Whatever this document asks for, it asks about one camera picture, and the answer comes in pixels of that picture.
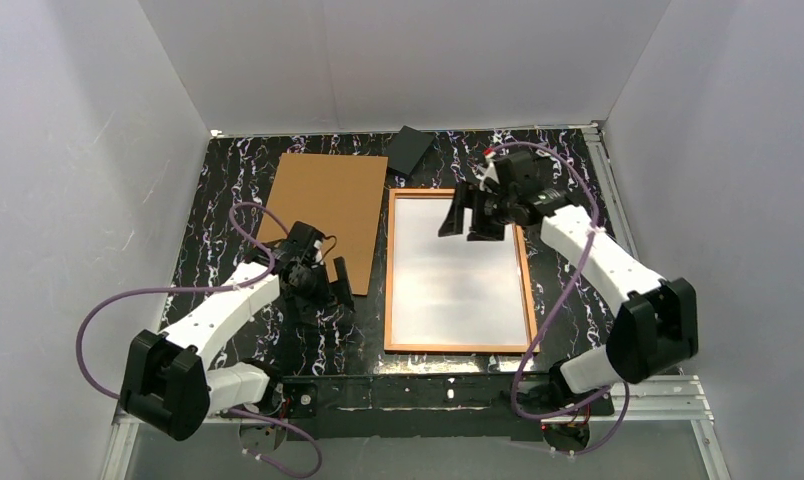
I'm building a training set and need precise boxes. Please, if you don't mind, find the printed photo of window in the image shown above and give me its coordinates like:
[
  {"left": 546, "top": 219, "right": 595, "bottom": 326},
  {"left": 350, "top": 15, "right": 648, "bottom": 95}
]
[{"left": 391, "top": 196, "right": 532, "bottom": 347}]

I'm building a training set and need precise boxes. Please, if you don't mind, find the orange picture frame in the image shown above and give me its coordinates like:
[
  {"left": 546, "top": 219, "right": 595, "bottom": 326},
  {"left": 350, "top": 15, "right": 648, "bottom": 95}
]
[{"left": 382, "top": 188, "right": 542, "bottom": 356}]

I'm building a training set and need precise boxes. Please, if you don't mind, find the brown cardboard backing board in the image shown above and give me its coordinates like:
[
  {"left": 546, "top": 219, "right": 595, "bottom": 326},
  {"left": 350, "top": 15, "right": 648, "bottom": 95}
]
[{"left": 264, "top": 153, "right": 388, "bottom": 296}]

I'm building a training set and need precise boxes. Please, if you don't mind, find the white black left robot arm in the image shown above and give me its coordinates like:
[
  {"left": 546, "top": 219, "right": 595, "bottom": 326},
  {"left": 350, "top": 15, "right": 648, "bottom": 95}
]
[{"left": 119, "top": 221, "right": 354, "bottom": 441}]

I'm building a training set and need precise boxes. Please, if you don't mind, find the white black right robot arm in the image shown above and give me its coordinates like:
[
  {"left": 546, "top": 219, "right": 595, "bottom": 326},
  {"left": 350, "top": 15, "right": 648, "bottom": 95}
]
[{"left": 438, "top": 143, "right": 699, "bottom": 403}]

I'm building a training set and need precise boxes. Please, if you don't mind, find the black square block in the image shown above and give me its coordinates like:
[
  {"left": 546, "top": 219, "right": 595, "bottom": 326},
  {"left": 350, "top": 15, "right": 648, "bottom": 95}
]
[{"left": 385, "top": 126, "right": 435, "bottom": 178}]

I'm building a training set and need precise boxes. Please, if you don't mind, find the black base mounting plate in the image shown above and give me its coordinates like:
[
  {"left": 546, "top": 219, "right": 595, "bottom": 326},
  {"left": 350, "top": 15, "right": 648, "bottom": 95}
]
[{"left": 219, "top": 374, "right": 615, "bottom": 442}]

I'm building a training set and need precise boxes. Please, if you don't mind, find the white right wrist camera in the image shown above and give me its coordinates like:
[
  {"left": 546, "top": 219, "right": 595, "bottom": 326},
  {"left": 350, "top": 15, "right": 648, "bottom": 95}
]
[{"left": 478, "top": 148, "right": 501, "bottom": 194}]

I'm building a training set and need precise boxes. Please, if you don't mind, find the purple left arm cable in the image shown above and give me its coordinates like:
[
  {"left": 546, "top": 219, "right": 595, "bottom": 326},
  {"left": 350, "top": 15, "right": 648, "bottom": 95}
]
[{"left": 75, "top": 201, "right": 324, "bottom": 480}]

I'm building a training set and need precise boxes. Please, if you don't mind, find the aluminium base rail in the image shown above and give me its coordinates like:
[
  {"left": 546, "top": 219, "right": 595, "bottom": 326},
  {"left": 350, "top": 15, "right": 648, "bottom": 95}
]
[{"left": 102, "top": 373, "right": 730, "bottom": 479}]

